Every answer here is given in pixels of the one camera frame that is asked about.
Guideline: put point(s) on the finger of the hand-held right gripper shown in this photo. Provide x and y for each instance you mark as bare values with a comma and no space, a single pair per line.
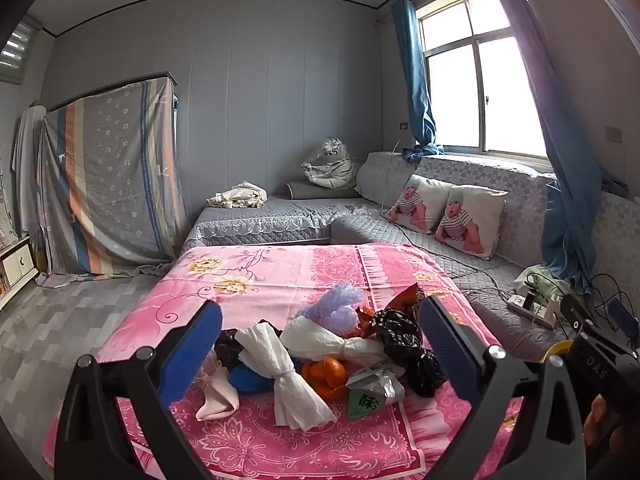
574,311
622,317

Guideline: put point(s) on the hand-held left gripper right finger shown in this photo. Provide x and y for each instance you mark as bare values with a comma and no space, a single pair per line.
450,345

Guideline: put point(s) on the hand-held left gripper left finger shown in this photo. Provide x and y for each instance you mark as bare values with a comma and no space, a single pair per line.
192,350

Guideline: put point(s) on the black wrapper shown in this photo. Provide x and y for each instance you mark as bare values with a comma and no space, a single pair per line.
227,347

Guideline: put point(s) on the yellow rimmed trash bin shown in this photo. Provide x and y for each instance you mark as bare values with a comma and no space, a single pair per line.
556,349

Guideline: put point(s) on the black plastic bag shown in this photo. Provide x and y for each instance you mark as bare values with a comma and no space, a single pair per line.
400,335

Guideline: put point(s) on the pale pink paper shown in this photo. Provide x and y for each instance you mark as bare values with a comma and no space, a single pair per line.
217,397

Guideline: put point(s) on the blue plastic bag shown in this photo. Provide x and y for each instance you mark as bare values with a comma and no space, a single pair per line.
250,380

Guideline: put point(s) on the orange snack wrapper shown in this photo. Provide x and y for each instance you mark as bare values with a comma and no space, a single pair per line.
402,300

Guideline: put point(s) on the green silver snack packet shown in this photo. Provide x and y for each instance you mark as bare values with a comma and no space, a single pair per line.
370,390

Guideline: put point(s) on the white tissue bundle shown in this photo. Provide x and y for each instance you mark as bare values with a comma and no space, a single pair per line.
295,400

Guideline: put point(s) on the white plastic bag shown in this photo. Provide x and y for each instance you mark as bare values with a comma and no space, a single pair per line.
310,337

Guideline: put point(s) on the mandarin orange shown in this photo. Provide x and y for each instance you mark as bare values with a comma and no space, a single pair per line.
325,372

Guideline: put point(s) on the person's right hand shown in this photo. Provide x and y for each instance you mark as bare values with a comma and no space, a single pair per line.
595,417

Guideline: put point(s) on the white charger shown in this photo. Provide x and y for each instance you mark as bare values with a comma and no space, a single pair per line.
548,310

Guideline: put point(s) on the black charger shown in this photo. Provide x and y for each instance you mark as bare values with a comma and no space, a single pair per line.
530,292

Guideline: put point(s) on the white power strip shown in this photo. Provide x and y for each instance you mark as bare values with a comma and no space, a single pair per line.
522,306

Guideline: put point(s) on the light green cloth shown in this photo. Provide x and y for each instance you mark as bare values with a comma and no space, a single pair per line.
530,276

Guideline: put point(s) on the pink floral cloth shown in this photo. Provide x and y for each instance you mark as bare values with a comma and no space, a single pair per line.
280,270

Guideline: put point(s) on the baby print pillow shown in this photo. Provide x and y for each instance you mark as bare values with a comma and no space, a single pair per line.
470,220
417,205

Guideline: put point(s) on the grey quilted sofa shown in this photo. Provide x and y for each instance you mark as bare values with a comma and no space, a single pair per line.
360,230

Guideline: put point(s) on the beige crumpled cloth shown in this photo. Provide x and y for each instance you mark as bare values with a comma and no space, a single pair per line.
240,195

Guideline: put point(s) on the blue curtain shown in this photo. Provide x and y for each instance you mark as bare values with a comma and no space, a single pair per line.
550,135
412,75

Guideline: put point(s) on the striped grey sheet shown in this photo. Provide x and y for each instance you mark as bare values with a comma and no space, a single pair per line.
110,180

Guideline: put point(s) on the white low cabinet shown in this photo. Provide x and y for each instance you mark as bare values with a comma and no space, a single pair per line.
17,265

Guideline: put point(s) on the grey pillow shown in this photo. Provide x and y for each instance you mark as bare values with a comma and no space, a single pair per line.
320,191

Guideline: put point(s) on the white tiger plush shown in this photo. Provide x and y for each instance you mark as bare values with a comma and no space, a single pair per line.
332,162

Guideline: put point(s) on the white hanging cloth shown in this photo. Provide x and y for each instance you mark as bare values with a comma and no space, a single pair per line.
27,160

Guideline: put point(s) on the window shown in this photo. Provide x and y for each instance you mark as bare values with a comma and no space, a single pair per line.
470,75

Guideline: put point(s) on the window blind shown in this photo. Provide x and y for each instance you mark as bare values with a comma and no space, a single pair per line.
15,47

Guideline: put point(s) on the wall switch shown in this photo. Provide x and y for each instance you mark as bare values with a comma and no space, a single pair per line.
613,133

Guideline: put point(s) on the cartoon wall sticker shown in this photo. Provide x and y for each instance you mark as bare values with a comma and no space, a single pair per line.
4,200

